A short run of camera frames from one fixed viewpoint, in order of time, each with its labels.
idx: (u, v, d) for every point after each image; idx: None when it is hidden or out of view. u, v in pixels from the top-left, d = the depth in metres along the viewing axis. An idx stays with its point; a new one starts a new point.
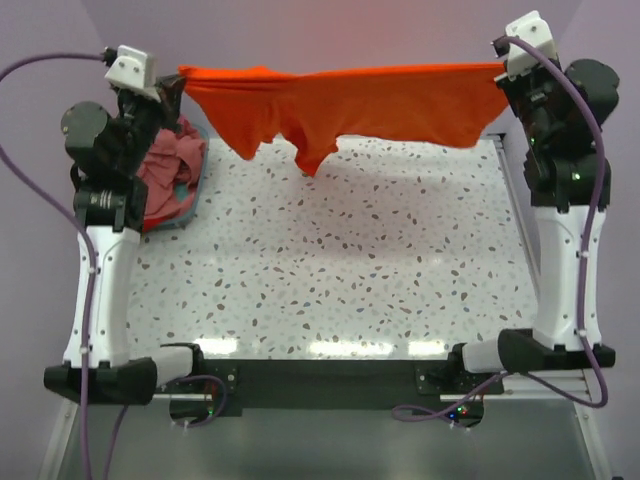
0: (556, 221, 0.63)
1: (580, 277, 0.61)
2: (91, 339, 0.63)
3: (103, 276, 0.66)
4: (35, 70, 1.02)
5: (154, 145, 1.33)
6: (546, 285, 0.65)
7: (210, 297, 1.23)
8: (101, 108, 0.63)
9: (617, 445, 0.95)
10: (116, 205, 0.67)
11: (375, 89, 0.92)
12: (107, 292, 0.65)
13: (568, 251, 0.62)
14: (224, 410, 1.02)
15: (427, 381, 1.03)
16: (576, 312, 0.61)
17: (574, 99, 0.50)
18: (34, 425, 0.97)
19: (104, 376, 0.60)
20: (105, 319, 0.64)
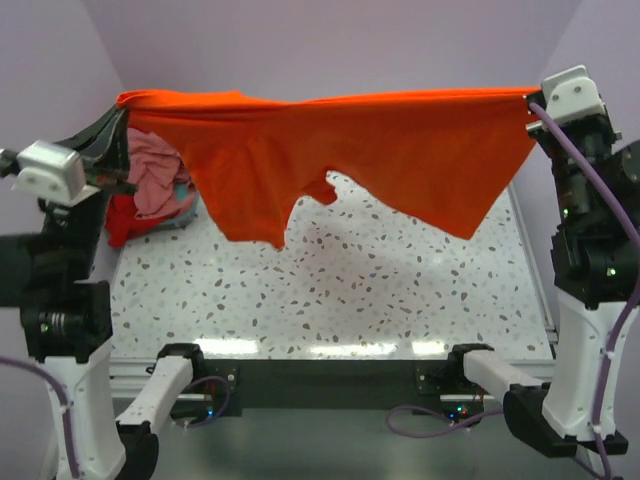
0: (581, 316, 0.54)
1: (599, 378, 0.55)
2: (82, 463, 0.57)
3: (77, 410, 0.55)
4: (39, 70, 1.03)
5: (154, 145, 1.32)
6: (562, 367, 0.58)
7: (209, 297, 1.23)
8: (17, 245, 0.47)
9: None
10: (75, 330, 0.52)
11: (364, 130, 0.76)
12: (87, 419, 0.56)
13: (590, 352, 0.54)
14: (225, 411, 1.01)
15: (427, 381, 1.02)
16: (592, 407, 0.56)
17: (602, 192, 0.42)
18: (35, 424, 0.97)
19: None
20: (93, 447, 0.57)
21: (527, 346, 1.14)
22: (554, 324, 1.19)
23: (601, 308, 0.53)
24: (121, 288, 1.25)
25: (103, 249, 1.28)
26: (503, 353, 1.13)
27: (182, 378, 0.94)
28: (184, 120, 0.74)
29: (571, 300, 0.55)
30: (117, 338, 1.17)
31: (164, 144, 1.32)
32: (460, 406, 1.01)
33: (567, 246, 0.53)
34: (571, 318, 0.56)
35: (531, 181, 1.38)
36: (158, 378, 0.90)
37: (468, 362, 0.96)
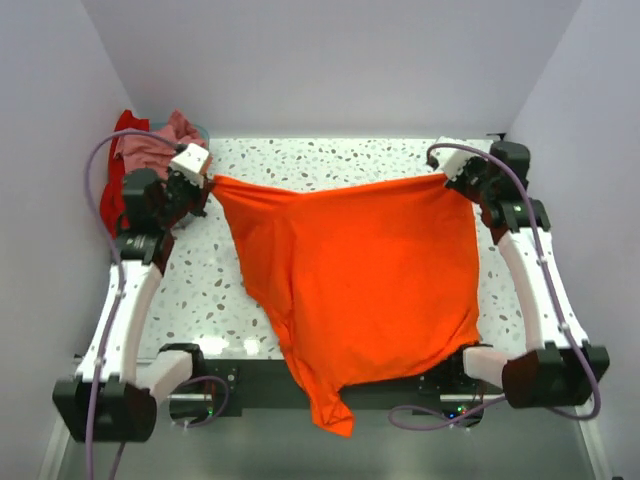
0: (512, 241, 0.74)
1: (546, 283, 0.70)
2: (106, 359, 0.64)
3: (126, 301, 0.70)
4: (45, 65, 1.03)
5: (154, 145, 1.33)
6: (523, 294, 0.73)
7: (209, 297, 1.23)
8: (152, 173, 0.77)
9: (617, 445, 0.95)
10: (148, 245, 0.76)
11: (372, 219, 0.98)
12: (130, 313, 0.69)
13: (530, 263, 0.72)
14: (226, 410, 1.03)
15: (427, 381, 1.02)
16: (555, 310, 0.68)
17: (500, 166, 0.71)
18: (33, 424, 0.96)
19: (111, 392, 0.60)
20: (123, 340, 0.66)
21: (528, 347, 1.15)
22: None
23: (522, 232, 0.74)
24: None
25: (103, 249, 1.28)
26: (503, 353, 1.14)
27: (185, 361, 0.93)
28: (250, 200, 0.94)
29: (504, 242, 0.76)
30: None
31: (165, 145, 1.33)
32: (460, 407, 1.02)
33: (486, 209, 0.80)
34: (509, 250, 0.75)
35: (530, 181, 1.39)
36: (164, 358, 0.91)
37: (469, 356, 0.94)
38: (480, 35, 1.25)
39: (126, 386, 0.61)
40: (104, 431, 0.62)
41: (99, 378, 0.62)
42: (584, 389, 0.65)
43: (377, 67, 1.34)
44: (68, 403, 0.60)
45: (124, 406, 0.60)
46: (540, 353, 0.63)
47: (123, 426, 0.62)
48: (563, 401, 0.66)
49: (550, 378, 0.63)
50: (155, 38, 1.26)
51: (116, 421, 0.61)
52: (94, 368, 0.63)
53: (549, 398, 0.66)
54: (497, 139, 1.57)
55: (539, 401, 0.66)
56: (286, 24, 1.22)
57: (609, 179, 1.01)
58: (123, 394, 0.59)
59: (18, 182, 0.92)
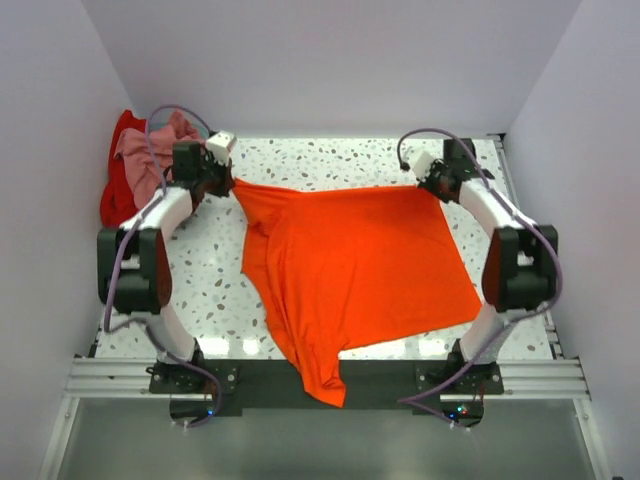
0: (468, 187, 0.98)
1: (497, 201, 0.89)
2: (144, 221, 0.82)
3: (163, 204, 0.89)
4: (45, 65, 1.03)
5: (155, 145, 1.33)
6: (483, 221, 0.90)
7: (210, 297, 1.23)
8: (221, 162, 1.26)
9: (618, 445, 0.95)
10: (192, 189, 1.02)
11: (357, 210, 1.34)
12: (163, 209, 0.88)
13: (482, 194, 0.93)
14: (225, 410, 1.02)
15: (426, 380, 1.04)
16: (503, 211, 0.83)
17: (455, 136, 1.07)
18: (34, 423, 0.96)
19: (146, 234, 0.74)
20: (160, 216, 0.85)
21: (528, 346, 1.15)
22: (554, 324, 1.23)
23: (476, 182, 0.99)
24: None
25: None
26: (503, 353, 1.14)
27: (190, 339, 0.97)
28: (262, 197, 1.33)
29: (463, 191, 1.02)
30: (117, 338, 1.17)
31: (164, 145, 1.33)
32: (460, 406, 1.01)
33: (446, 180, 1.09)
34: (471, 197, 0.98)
35: (530, 181, 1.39)
36: None
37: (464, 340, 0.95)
38: (480, 35, 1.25)
39: (157, 234, 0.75)
40: (127, 283, 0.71)
41: (136, 228, 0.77)
42: (549, 269, 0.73)
43: (377, 67, 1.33)
44: (110, 245, 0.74)
45: (153, 247, 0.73)
46: (499, 230, 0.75)
47: (146, 273, 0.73)
48: (533, 284, 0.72)
49: (511, 252, 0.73)
50: (154, 38, 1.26)
51: (143, 266, 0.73)
52: (135, 223, 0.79)
53: (519, 282, 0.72)
54: (497, 139, 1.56)
55: (513, 288, 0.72)
56: (286, 24, 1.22)
57: (609, 180, 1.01)
58: (154, 235, 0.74)
59: (18, 183, 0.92)
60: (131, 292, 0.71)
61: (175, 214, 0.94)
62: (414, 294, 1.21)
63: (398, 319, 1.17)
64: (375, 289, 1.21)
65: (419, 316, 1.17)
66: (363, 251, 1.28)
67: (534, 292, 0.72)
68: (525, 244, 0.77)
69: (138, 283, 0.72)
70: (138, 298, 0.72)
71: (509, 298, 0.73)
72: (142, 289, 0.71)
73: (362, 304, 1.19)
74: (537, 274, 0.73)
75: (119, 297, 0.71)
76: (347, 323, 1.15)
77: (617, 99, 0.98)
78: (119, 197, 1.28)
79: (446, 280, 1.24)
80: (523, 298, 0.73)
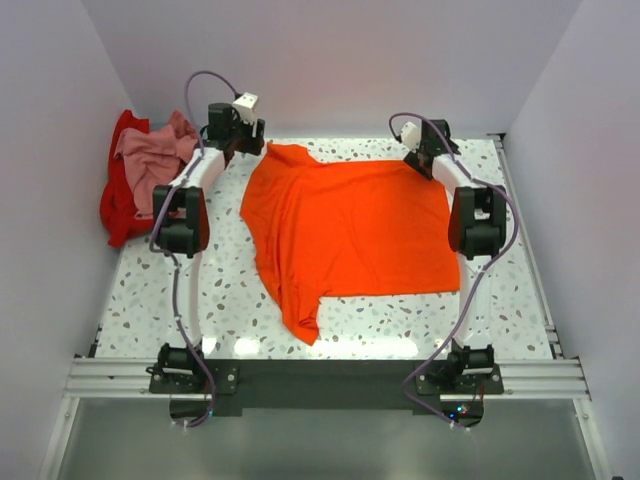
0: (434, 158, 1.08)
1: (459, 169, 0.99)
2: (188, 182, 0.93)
3: (203, 162, 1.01)
4: (47, 66, 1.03)
5: (155, 145, 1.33)
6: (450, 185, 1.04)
7: (210, 297, 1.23)
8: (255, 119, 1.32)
9: (617, 445, 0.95)
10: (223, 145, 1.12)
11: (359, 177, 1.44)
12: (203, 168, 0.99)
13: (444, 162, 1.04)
14: (225, 411, 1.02)
15: (426, 381, 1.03)
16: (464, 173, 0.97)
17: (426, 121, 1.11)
18: (34, 424, 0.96)
19: (192, 192, 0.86)
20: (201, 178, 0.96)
21: (528, 346, 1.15)
22: (553, 324, 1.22)
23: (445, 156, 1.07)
24: (121, 288, 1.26)
25: (104, 249, 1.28)
26: (503, 353, 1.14)
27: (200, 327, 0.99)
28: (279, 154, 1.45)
29: (435, 168, 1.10)
30: (117, 338, 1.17)
31: (164, 144, 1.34)
32: (460, 406, 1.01)
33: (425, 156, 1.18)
34: (440, 169, 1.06)
35: (530, 181, 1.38)
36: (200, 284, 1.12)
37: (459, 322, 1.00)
38: (479, 36, 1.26)
39: (201, 192, 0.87)
40: (174, 231, 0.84)
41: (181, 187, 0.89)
42: (500, 219, 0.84)
43: (376, 65, 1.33)
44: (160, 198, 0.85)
45: (197, 205, 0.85)
46: (459, 189, 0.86)
47: (190, 224, 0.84)
48: (486, 233, 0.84)
49: (469, 206, 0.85)
50: (153, 37, 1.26)
51: (188, 219, 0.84)
52: (181, 182, 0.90)
53: (476, 231, 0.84)
54: (497, 139, 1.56)
55: (471, 236, 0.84)
56: (285, 25, 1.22)
57: (609, 180, 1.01)
58: (198, 193, 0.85)
59: (18, 183, 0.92)
60: (176, 238, 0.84)
61: (213, 172, 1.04)
62: (401, 260, 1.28)
63: (384, 278, 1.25)
64: (362, 249, 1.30)
65: (403, 280, 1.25)
66: (358, 213, 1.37)
67: (489, 240, 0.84)
68: (482, 201, 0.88)
69: (182, 232, 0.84)
70: (179, 243, 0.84)
71: (469, 245, 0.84)
72: (185, 236, 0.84)
73: (349, 262, 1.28)
74: (491, 225, 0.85)
75: (163, 238, 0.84)
76: (331, 274, 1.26)
77: (617, 99, 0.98)
78: (119, 196, 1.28)
79: (439, 252, 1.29)
80: (481, 246, 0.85)
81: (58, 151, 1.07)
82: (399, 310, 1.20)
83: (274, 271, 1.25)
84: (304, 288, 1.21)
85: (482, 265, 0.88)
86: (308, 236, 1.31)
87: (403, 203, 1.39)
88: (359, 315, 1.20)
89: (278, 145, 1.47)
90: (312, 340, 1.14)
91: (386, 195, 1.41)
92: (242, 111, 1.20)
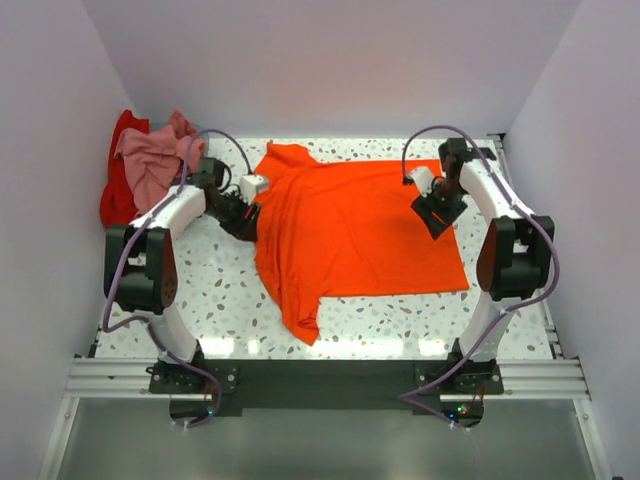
0: (467, 167, 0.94)
1: (498, 189, 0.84)
2: (154, 221, 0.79)
3: (177, 200, 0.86)
4: (47, 68, 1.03)
5: (154, 145, 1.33)
6: (482, 205, 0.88)
7: (209, 297, 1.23)
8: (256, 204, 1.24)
9: (617, 445, 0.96)
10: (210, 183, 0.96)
11: (359, 178, 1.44)
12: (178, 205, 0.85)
13: (482, 177, 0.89)
14: (225, 410, 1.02)
15: (427, 381, 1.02)
16: (505, 198, 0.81)
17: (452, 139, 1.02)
18: (34, 425, 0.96)
19: (154, 235, 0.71)
20: (170, 215, 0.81)
21: (528, 346, 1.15)
22: (553, 324, 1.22)
23: (480, 167, 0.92)
24: None
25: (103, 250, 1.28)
26: (503, 353, 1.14)
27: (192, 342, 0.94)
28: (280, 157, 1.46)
29: (464, 176, 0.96)
30: (117, 338, 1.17)
31: (164, 145, 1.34)
32: (460, 406, 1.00)
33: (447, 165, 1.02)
34: (474, 185, 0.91)
35: (530, 181, 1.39)
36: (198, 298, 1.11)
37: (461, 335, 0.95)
38: (478, 38, 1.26)
39: (166, 235, 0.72)
40: (131, 282, 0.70)
41: (145, 227, 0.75)
42: (542, 259, 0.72)
43: (376, 65, 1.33)
44: (117, 241, 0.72)
45: (160, 251, 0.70)
46: (495, 219, 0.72)
47: (150, 274, 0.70)
48: (525, 273, 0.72)
49: (509, 242, 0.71)
50: (153, 39, 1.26)
51: (148, 269, 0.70)
52: (145, 221, 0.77)
53: (513, 271, 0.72)
54: (497, 139, 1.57)
55: (507, 276, 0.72)
56: (284, 28, 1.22)
57: (609, 181, 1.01)
58: (162, 237, 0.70)
59: (19, 185, 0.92)
60: (134, 293, 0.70)
61: (190, 212, 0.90)
62: (402, 261, 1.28)
63: (384, 278, 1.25)
64: (361, 249, 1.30)
65: (403, 281, 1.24)
66: (358, 214, 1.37)
67: (526, 282, 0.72)
68: (521, 233, 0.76)
69: (141, 284, 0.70)
70: (142, 299, 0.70)
71: (502, 287, 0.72)
72: (147, 290, 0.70)
73: (349, 262, 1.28)
74: (531, 264, 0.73)
75: (124, 294, 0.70)
76: (332, 274, 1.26)
77: (617, 100, 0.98)
78: (119, 197, 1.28)
79: (439, 253, 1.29)
80: (516, 287, 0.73)
81: (58, 154, 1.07)
82: (399, 310, 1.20)
83: (273, 271, 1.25)
84: (304, 288, 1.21)
85: (507, 306, 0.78)
86: (307, 238, 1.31)
87: (404, 204, 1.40)
88: (359, 315, 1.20)
89: (278, 146, 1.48)
90: (312, 340, 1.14)
91: (387, 196, 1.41)
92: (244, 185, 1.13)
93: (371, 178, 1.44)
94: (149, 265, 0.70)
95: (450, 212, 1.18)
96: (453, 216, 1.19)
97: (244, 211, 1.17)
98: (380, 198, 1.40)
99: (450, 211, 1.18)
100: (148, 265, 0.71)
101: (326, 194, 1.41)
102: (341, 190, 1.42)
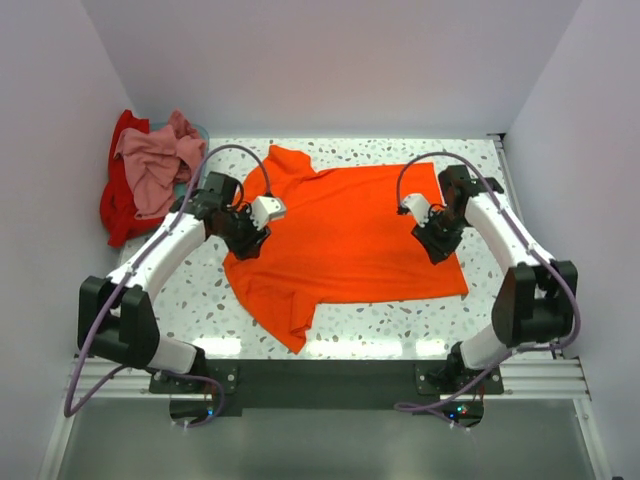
0: (475, 201, 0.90)
1: (509, 227, 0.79)
2: (135, 274, 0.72)
3: (169, 239, 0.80)
4: (47, 68, 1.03)
5: (154, 145, 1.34)
6: (494, 248, 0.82)
7: (209, 297, 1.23)
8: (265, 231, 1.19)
9: (618, 445, 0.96)
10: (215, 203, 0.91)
11: (359, 180, 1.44)
12: (169, 248, 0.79)
13: (492, 215, 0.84)
14: (226, 410, 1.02)
15: (426, 381, 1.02)
16: (521, 239, 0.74)
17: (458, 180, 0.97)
18: (34, 424, 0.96)
19: (131, 297, 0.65)
20: (155, 266, 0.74)
21: None
22: None
23: (484, 198, 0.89)
24: None
25: (102, 250, 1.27)
26: None
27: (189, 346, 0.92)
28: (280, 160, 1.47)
29: (472, 212, 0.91)
30: None
31: (164, 145, 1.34)
32: (460, 406, 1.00)
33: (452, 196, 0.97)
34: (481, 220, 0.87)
35: (530, 181, 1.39)
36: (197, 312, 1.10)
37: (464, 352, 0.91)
38: (479, 38, 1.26)
39: (144, 297, 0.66)
40: (108, 343, 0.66)
41: (124, 284, 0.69)
42: (566, 306, 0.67)
43: (376, 65, 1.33)
44: (92, 298, 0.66)
45: (134, 317, 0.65)
46: (514, 268, 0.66)
47: (124, 338, 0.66)
48: (546, 324, 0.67)
49: (527, 295, 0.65)
50: (153, 39, 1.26)
51: (121, 333, 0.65)
52: (124, 276, 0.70)
53: (533, 324, 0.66)
54: (497, 139, 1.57)
55: (526, 330, 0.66)
56: (284, 29, 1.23)
57: (609, 181, 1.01)
58: (138, 301, 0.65)
59: (18, 183, 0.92)
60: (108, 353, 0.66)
61: (182, 251, 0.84)
62: (403, 263, 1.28)
63: (385, 279, 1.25)
64: (362, 252, 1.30)
65: (405, 283, 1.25)
66: (360, 217, 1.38)
67: (547, 331, 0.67)
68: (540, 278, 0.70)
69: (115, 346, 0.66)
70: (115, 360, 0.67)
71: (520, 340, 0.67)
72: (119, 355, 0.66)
73: (349, 264, 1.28)
74: (552, 312, 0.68)
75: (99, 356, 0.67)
76: (332, 276, 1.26)
77: (617, 100, 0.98)
78: (119, 197, 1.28)
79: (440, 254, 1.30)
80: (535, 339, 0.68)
81: (58, 153, 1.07)
82: (399, 310, 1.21)
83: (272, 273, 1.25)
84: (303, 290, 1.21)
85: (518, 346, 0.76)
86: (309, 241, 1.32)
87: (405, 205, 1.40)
88: (359, 315, 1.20)
89: (279, 148, 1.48)
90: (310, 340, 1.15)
91: (388, 198, 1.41)
92: (260, 210, 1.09)
93: (373, 180, 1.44)
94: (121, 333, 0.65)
95: (450, 240, 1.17)
96: (453, 244, 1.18)
97: (253, 232, 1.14)
98: (381, 201, 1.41)
99: (449, 241, 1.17)
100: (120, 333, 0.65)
101: (327, 198, 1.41)
102: (341, 194, 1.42)
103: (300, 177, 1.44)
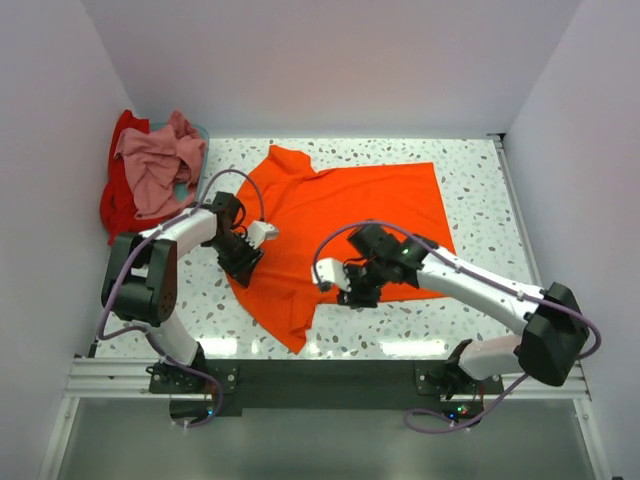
0: (428, 273, 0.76)
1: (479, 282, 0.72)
2: (162, 234, 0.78)
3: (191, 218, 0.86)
4: (47, 68, 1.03)
5: (154, 145, 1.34)
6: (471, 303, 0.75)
7: (209, 297, 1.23)
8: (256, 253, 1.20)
9: (618, 444, 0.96)
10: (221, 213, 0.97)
11: (359, 180, 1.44)
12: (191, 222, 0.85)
13: (453, 278, 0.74)
14: (226, 410, 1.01)
15: (426, 381, 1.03)
16: (506, 290, 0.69)
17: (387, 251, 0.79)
18: (33, 424, 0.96)
19: (160, 246, 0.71)
20: (179, 232, 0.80)
21: None
22: None
23: (431, 268, 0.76)
24: None
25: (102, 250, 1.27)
26: None
27: (193, 345, 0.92)
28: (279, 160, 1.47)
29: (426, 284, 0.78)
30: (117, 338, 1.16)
31: (164, 145, 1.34)
32: (461, 406, 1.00)
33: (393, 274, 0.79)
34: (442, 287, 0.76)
35: (530, 181, 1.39)
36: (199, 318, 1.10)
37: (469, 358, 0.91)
38: (479, 37, 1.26)
39: (172, 246, 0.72)
40: (132, 291, 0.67)
41: (153, 238, 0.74)
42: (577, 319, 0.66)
43: (375, 65, 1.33)
44: (122, 248, 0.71)
45: (164, 261, 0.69)
46: (529, 329, 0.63)
47: (151, 283, 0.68)
48: (575, 346, 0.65)
49: (552, 341, 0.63)
50: (153, 39, 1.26)
51: (149, 277, 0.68)
52: (153, 232, 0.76)
53: (567, 355, 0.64)
54: (497, 139, 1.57)
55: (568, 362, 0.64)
56: (284, 30, 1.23)
57: (609, 181, 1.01)
58: (168, 247, 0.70)
59: (18, 182, 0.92)
60: (131, 301, 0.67)
61: (200, 233, 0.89)
62: None
63: None
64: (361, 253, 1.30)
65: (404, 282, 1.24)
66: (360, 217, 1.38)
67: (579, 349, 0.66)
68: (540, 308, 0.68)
69: (140, 292, 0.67)
70: (138, 309, 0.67)
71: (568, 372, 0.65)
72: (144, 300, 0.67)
73: None
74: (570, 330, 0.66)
75: (122, 306, 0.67)
76: None
77: (617, 99, 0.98)
78: (119, 197, 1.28)
79: None
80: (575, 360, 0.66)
81: (58, 153, 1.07)
82: (399, 310, 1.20)
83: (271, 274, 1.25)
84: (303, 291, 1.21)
85: None
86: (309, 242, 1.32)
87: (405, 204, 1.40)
88: (359, 315, 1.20)
89: (279, 148, 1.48)
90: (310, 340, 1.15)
91: (388, 198, 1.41)
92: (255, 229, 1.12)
93: (373, 180, 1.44)
94: (148, 279, 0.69)
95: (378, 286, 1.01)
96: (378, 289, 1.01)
97: (249, 251, 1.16)
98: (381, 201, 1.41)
99: None
100: (147, 279, 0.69)
101: (327, 198, 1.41)
102: (340, 194, 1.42)
103: (299, 177, 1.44)
